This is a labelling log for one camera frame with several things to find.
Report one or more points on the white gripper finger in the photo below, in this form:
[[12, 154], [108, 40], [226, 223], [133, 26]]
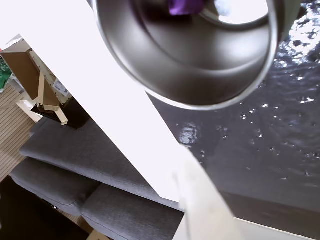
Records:
[[205, 212]]

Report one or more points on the purple pen grip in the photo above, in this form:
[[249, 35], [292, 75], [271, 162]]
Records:
[[183, 7]]

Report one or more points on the black glossy mat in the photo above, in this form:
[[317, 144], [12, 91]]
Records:
[[262, 155]]

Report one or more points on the grey fabric sofa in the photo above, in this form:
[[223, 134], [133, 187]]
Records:
[[100, 160]]

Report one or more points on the pale green steel mug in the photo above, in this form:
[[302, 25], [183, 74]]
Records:
[[195, 75]]

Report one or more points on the brown cardboard box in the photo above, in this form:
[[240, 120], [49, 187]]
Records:
[[23, 70]]

